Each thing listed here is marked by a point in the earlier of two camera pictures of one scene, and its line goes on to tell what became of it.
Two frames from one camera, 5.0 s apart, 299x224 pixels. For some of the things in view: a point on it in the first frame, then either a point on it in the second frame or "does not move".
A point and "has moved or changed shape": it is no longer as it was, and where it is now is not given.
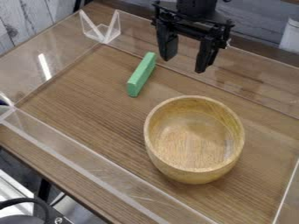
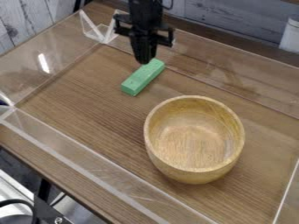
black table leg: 44,190 does not move
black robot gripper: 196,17 to 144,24
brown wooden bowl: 193,136 does not move
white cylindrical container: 288,41 does not move
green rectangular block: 141,73 has moved or changed shape
